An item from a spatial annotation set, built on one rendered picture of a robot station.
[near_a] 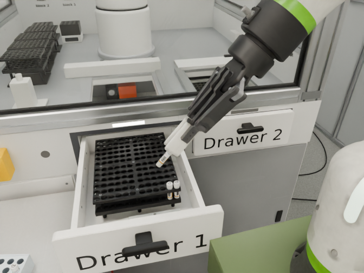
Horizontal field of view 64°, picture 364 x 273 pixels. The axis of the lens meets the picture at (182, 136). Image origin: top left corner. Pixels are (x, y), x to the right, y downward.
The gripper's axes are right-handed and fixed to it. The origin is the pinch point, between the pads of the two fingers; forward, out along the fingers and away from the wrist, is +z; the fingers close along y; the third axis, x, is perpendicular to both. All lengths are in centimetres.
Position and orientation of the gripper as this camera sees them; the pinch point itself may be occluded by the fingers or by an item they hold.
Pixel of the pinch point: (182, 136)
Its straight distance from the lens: 54.0
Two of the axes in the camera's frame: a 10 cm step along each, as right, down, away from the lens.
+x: 7.7, 5.1, 3.8
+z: -6.2, 7.2, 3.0
